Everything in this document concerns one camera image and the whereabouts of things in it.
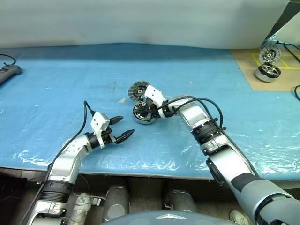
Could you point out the blue plastic table mat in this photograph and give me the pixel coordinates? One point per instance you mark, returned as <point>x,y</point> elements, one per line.
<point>70,93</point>

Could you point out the white shoe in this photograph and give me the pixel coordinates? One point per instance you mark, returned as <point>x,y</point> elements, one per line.
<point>237,216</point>

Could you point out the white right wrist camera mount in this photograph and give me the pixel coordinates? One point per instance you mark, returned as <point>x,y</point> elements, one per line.
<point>153,95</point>

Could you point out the motor stator with copper windings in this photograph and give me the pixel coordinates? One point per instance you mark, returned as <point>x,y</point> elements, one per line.
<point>140,107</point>

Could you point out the brown cardboard sheet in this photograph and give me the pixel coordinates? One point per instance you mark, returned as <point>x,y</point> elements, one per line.
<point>246,70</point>

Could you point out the silver motor with black coils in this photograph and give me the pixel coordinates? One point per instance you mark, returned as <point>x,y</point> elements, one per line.
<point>141,122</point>

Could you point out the small beige scrap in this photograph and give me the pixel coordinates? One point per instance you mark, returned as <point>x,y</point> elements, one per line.
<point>122,100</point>

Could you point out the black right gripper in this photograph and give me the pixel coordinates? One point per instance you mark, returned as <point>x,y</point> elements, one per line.
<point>152,110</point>

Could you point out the finned silver motor end cover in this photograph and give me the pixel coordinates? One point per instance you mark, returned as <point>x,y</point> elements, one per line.
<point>137,92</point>
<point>269,54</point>

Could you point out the silver motor rotor shell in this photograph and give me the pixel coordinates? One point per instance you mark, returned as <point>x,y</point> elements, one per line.
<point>262,76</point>

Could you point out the grey blue robot torso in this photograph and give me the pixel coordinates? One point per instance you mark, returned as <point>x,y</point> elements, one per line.
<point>164,219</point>

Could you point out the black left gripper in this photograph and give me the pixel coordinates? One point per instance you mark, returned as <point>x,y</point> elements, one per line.
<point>109,137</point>

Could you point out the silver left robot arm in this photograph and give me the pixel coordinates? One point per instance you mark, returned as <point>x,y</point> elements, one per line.
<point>68,159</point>

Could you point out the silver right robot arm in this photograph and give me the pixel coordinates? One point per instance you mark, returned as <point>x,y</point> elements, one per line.
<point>225,152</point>

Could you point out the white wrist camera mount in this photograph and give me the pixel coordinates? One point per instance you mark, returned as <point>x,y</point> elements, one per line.
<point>98,120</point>
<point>153,95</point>

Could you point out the dark grey rounded cylinder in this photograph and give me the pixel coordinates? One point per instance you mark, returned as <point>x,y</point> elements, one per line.
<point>180,201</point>
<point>116,201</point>

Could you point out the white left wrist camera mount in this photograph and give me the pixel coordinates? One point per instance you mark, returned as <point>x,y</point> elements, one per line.
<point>98,120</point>

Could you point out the white leaning board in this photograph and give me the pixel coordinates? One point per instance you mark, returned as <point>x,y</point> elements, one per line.
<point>291,25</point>

